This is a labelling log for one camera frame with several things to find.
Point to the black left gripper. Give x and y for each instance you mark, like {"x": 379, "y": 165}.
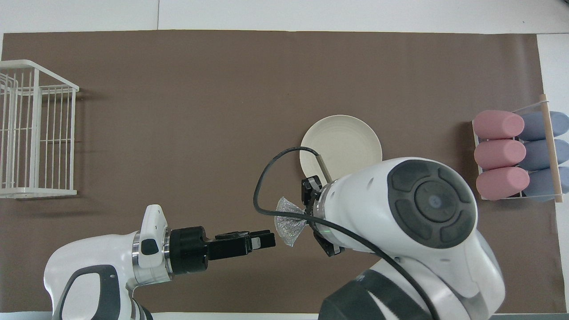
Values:
{"x": 189, "y": 251}

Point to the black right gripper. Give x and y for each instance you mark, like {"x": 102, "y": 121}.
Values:
{"x": 311, "y": 186}

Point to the clear plastic wrapper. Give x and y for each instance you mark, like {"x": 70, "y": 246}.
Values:
{"x": 289, "y": 222}

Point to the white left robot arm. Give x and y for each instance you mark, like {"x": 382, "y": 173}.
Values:
{"x": 102, "y": 258}

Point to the cream round plate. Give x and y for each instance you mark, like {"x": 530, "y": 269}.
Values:
{"x": 342, "y": 138}

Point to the brown table mat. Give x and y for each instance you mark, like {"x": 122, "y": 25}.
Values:
{"x": 200, "y": 111}

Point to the pink plastic cup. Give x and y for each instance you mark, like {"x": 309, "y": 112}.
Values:
{"x": 498, "y": 124}
{"x": 501, "y": 183}
{"x": 498, "y": 154}

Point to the blue plastic cup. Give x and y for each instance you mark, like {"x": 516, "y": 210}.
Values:
{"x": 540, "y": 184}
{"x": 538, "y": 154}
{"x": 538, "y": 126}

